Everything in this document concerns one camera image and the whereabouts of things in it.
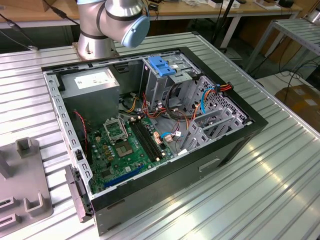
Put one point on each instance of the black RAM slot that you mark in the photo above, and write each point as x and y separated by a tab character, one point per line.
148	138
141	141
151	136
144	140

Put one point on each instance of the metal slat side table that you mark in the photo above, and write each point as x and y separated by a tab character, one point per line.
300	32

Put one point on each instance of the grey parts rack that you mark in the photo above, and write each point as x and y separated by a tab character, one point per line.
25	175

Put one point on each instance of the green motherboard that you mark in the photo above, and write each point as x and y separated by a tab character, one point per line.
120	167

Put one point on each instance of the grey metal drive cage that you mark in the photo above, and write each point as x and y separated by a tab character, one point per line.
155	85

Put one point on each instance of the CPU socket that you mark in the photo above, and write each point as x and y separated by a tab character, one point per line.
124	150

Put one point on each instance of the small black case latch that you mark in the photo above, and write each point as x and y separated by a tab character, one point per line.
79	155

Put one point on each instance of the small white box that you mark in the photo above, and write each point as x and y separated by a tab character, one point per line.
215	3

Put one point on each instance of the blue plastic drive bracket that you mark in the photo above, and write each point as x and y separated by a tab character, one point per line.
160	66

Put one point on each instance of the black open PC case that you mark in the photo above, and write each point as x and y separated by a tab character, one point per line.
162	190

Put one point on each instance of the grey case latch panel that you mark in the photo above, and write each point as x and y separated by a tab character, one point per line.
75	190

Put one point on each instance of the wooden workbench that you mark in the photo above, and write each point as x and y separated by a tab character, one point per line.
180	11

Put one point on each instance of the brown cardboard box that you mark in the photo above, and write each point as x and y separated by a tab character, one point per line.
300	100

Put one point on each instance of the small black device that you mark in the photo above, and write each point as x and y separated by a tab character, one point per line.
286	3

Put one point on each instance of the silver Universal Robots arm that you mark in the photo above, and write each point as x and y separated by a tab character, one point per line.
112	12

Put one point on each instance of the grey metal disk bay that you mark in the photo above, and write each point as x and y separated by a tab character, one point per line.
197	138

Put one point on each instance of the silver metal cylinder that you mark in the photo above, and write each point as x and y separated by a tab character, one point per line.
313	16

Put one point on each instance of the grey power supply unit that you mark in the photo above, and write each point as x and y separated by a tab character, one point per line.
92	102

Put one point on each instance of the blue expansion slot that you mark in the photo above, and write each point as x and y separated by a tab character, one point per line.
125	175

